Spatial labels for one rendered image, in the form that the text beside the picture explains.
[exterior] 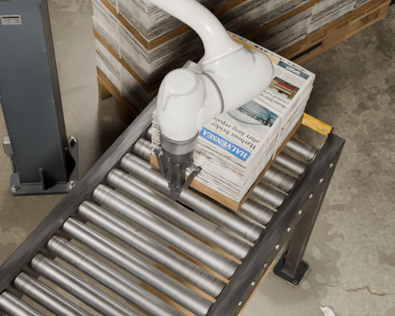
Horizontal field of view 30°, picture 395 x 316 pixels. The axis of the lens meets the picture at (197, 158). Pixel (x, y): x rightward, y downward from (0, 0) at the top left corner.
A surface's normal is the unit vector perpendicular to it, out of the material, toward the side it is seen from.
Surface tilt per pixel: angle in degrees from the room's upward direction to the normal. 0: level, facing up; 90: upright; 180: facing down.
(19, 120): 90
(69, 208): 0
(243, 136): 1
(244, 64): 31
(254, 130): 1
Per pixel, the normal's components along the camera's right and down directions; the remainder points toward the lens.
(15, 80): 0.09, 0.81
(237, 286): 0.06, -0.58
